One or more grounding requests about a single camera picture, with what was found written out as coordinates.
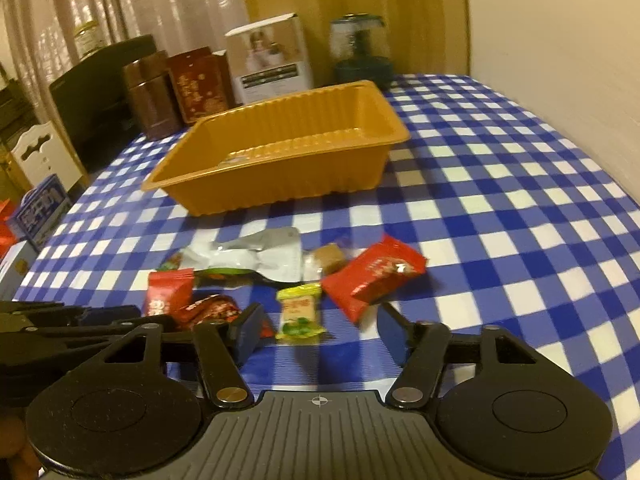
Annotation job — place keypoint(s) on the large red snack packet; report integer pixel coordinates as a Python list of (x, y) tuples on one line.
[(370, 275)]

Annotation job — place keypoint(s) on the brown candy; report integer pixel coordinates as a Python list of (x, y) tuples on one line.
[(330, 256)]

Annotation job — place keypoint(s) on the sheer curtain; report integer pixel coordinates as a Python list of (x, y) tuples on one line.
[(150, 0)]

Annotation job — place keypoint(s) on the white cardboard product box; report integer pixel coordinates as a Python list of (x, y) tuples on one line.
[(270, 60)]

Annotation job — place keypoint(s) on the crinkled red candy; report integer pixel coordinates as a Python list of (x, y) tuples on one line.
[(210, 310)]

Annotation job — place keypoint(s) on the orange plastic tray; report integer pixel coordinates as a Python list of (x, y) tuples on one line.
[(280, 180)]

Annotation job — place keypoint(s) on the clear snack packet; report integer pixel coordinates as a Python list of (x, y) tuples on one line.
[(272, 260)]

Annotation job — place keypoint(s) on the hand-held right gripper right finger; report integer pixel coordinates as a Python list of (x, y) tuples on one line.
[(395, 335)]

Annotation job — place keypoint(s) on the small red candy packet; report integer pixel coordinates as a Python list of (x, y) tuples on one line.
[(167, 292)]

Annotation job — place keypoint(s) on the white carved furniture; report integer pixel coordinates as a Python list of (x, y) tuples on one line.
[(40, 155)]

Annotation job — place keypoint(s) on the glass jar with pale lid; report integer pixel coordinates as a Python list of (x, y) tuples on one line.
[(88, 37)]

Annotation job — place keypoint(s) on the yellow candy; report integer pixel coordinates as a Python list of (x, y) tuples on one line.
[(299, 315)]

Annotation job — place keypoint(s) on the dark green glass jar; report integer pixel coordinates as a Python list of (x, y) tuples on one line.
[(361, 50)]

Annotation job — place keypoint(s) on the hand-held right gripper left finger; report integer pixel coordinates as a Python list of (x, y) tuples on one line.
[(248, 332)]

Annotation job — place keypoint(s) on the red patterned tin box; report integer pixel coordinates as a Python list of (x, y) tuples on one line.
[(200, 85)]

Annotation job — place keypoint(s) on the blue checkered tablecloth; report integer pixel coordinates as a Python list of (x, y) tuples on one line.
[(500, 210)]

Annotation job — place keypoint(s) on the brown metal canister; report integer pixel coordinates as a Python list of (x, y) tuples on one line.
[(150, 95)]

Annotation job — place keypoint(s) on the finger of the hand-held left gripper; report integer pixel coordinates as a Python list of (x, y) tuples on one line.
[(105, 314)]

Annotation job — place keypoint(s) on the blue printed carton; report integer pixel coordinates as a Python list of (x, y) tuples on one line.
[(40, 212)]

